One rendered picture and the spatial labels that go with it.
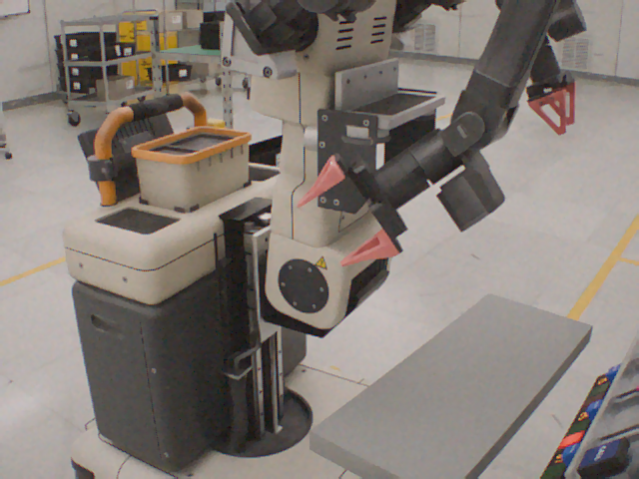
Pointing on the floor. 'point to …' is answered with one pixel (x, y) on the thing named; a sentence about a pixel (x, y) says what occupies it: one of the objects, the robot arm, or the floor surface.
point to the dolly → (87, 77)
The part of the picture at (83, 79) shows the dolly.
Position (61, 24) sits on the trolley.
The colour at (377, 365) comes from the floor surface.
